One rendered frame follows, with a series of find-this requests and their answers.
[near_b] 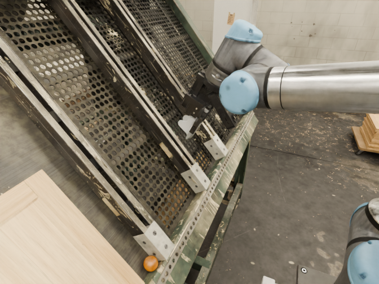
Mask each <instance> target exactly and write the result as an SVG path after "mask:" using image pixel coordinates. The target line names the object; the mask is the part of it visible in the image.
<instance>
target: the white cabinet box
mask: <svg viewBox="0 0 379 284"><path fill-rule="evenodd" d="M258 2H259V0H214V21H213V45H212V51H213V53H214V54H216V52H217V50H218V49H219V47H220V45H221V43H222V41H223V40H224V36H225V35H226V34H227V33H228V31H229V29H230V28H231V26H232V24H233V23H234V22H235V21H236V20H238V19H242V20H245V21H247V22H249V23H251V24H253V25H254V26H255V23H256V18H257V10H258Z"/></svg>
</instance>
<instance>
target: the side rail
mask: <svg viewBox="0 0 379 284"><path fill-rule="evenodd" d="M166 1H167V3H168V4H169V6H170V7H171V9H172V10H173V12H174V13H175V15H176V16H177V18H178V19H179V21H180V22H181V24H182V25H183V27H184V28H185V30H186V31H187V33H188V34H189V36H190V37H191V38H192V40H193V41H194V43H195V45H196V46H197V48H198V49H199V50H200V52H201V53H202V55H203V57H204V58H205V60H206V61H207V62H208V64H209V65H210V63H211V61H212V59H213V57H214V56H215V54H214V53H213V51H212V50H211V48H210V47H209V45H208V44H207V42H206V41H205V39H204V38H203V36H202V35H201V33H200V32H199V30H198V29H197V27H196V25H195V24H194V23H193V21H192V20H191V18H190V17H189V15H188V13H187V12H186V10H185V9H184V7H183V6H182V4H181V3H180V1H179V0H166Z"/></svg>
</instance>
